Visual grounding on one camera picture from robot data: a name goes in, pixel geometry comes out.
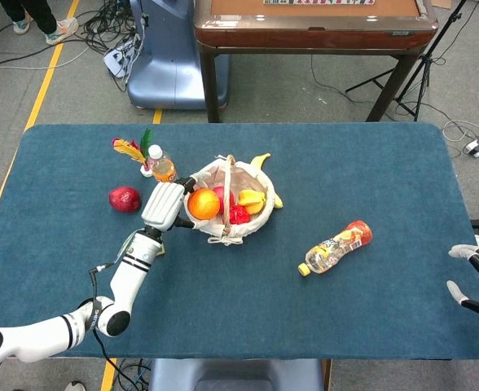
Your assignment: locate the wicker basket with cloth liner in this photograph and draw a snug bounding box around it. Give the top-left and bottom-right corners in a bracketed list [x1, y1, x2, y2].
[184, 154, 276, 246]

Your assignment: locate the white power strip with plugs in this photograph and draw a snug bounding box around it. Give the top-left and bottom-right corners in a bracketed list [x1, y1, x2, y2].
[103, 42, 137, 79]

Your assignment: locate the black tripod stand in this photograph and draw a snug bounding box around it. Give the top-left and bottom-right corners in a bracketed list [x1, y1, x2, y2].
[345, 0, 468, 122]

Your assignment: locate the brown mahjong table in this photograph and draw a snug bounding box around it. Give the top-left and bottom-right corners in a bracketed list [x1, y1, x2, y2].
[193, 0, 439, 123]

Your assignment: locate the orange fruit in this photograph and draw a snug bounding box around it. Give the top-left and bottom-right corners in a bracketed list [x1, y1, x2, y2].
[187, 188, 221, 221]

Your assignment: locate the person in black trousers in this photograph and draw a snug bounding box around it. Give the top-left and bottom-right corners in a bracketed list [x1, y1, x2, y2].
[0, 0, 80, 46]

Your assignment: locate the colourful feather shuttlecock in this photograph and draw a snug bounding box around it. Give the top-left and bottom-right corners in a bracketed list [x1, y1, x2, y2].
[112, 128, 154, 178]

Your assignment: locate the yellow banana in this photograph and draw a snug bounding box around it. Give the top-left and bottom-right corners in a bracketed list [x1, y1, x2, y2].
[238, 189, 267, 215]
[249, 152, 284, 209]

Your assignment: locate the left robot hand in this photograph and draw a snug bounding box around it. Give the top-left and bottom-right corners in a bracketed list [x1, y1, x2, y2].
[140, 176, 200, 233]

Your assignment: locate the black cable bundle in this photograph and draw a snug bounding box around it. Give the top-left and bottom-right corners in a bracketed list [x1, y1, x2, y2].
[80, 0, 143, 54]

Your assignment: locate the pink peach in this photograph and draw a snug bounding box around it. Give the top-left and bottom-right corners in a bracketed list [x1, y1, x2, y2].
[213, 186, 235, 215]

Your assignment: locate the red crinkled fruit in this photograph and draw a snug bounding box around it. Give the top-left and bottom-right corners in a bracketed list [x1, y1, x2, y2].
[229, 204, 252, 226]

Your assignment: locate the orange juice bottle white cap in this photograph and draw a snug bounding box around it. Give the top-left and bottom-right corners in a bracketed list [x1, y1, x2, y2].
[147, 144, 178, 182]

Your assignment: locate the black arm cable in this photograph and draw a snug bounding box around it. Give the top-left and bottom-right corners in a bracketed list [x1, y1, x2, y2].
[87, 260, 143, 391]

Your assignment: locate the grey-blue robot torso base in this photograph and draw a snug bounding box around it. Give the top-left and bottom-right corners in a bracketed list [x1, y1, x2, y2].
[147, 358, 325, 391]

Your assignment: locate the blue table cloth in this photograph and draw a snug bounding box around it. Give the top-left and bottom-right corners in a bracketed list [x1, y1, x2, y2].
[0, 123, 479, 362]

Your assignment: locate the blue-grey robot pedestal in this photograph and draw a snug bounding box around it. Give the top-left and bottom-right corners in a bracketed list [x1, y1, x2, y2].
[126, 0, 231, 110]

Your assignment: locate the clear bottle yellow cap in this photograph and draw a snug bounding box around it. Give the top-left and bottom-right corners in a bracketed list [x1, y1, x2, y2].
[297, 220, 373, 278]

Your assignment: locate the row of mahjong tiles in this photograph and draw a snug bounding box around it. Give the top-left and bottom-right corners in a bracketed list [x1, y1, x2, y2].
[262, 0, 376, 7]

